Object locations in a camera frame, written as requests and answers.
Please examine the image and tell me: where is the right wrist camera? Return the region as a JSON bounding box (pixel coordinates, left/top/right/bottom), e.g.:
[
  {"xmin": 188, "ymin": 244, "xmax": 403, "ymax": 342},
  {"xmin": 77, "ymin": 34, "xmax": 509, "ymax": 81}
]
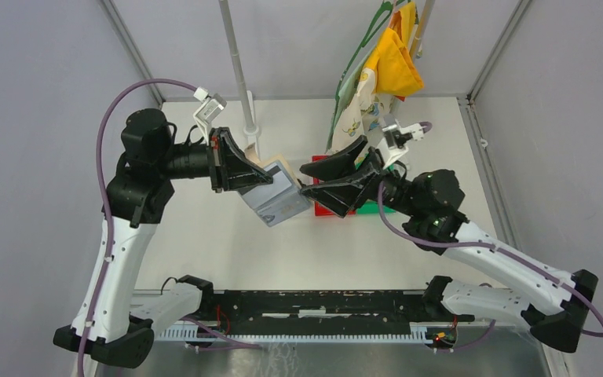
[{"xmin": 375, "ymin": 114, "xmax": 433, "ymax": 168}]

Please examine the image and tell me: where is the green plastic bin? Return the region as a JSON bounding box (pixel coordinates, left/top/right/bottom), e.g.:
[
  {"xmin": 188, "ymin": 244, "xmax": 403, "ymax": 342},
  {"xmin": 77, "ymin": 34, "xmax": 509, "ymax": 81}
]
[{"xmin": 354, "ymin": 200, "xmax": 380, "ymax": 215}]

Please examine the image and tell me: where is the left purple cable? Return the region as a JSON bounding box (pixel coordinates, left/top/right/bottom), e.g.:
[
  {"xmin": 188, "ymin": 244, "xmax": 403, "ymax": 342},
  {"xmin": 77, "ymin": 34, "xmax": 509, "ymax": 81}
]
[{"xmin": 76, "ymin": 79, "xmax": 203, "ymax": 377}]

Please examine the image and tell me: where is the right stand pole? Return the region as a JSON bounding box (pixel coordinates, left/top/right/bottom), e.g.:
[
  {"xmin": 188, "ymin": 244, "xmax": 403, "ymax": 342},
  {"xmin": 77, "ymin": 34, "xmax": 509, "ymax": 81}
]
[{"xmin": 378, "ymin": 1, "xmax": 429, "ymax": 115}]

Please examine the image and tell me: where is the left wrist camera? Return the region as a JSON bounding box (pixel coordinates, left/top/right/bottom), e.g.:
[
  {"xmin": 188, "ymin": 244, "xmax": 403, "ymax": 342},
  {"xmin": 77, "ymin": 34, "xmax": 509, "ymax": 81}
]
[{"xmin": 193, "ymin": 87, "xmax": 227, "ymax": 141}]

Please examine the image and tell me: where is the red plastic bin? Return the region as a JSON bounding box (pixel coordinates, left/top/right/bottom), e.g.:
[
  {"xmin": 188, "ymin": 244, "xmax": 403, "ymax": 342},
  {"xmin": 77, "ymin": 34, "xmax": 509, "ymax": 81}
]
[{"xmin": 311, "ymin": 155, "xmax": 357, "ymax": 218}]

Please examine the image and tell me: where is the yellow cloth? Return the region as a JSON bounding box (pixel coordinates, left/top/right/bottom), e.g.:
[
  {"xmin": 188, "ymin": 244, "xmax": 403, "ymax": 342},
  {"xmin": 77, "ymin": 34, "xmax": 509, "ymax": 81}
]
[{"xmin": 364, "ymin": 1, "xmax": 424, "ymax": 98}]

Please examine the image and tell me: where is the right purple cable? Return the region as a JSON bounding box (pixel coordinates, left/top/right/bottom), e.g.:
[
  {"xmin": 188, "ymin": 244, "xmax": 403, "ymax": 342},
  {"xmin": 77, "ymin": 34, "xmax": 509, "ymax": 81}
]
[{"xmin": 376, "ymin": 120, "xmax": 603, "ymax": 339}]

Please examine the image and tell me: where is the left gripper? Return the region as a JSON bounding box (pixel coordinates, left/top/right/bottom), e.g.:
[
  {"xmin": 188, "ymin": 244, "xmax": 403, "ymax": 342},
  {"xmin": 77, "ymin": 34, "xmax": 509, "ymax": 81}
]
[{"xmin": 157, "ymin": 126, "xmax": 273, "ymax": 192}]

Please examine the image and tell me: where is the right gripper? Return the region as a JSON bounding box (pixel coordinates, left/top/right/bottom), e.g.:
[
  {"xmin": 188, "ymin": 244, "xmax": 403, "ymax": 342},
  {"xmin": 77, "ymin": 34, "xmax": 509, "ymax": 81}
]
[{"xmin": 298, "ymin": 134, "xmax": 419, "ymax": 217}]

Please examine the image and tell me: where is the purple cable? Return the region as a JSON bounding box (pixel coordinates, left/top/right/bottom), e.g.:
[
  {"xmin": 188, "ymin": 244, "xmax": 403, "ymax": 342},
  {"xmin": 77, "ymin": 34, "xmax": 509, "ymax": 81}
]
[
  {"xmin": 376, "ymin": 120, "xmax": 603, "ymax": 339},
  {"xmin": 76, "ymin": 79, "xmax": 203, "ymax": 377}
]

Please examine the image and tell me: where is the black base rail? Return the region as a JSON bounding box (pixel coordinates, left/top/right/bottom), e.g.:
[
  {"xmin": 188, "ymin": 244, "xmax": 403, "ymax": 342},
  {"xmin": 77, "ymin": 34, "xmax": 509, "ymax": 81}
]
[{"xmin": 192, "ymin": 290, "xmax": 474, "ymax": 335}]

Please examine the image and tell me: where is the white cable duct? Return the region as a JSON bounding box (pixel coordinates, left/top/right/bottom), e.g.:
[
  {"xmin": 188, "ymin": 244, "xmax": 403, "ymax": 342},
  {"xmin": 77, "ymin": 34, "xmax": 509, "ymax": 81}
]
[{"xmin": 155, "ymin": 322, "xmax": 433, "ymax": 345}]

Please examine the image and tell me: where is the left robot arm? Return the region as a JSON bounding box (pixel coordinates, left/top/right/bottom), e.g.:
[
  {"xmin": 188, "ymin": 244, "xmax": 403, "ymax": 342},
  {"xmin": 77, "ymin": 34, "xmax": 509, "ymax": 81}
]
[{"xmin": 53, "ymin": 108, "xmax": 273, "ymax": 368}]

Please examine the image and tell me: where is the tan leather card holder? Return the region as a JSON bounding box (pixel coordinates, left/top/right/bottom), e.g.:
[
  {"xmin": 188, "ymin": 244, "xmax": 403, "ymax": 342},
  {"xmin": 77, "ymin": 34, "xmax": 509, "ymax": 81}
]
[{"xmin": 238, "ymin": 143, "xmax": 312, "ymax": 227}]

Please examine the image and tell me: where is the white stand pole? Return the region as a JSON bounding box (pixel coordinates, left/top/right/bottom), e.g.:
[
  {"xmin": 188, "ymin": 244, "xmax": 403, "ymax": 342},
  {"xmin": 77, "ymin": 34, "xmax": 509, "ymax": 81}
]
[{"xmin": 218, "ymin": 0, "xmax": 261, "ymax": 158}]

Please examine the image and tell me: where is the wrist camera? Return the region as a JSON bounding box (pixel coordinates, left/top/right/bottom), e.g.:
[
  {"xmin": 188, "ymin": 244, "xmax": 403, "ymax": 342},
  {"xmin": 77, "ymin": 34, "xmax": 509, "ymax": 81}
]
[
  {"xmin": 193, "ymin": 87, "xmax": 227, "ymax": 141},
  {"xmin": 375, "ymin": 114, "xmax": 433, "ymax": 168}
]

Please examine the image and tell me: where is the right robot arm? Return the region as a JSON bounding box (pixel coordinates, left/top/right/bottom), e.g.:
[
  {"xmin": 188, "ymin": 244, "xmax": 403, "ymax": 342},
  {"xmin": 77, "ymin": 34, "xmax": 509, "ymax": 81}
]
[{"xmin": 301, "ymin": 137, "xmax": 598, "ymax": 353}]

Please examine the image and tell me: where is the patterned white cloth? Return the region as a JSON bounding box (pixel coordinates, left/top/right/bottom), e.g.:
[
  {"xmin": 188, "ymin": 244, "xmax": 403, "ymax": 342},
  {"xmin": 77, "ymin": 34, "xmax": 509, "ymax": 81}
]
[{"xmin": 327, "ymin": 67, "xmax": 393, "ymax": 154}]

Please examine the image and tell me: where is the green clothes hanger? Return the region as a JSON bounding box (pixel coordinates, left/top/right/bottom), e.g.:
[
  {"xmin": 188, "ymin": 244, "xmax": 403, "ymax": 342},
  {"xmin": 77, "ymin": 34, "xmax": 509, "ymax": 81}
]
[{"xmin": 326, "ymin": 1, "xmax": 411, "ymax": 151}]

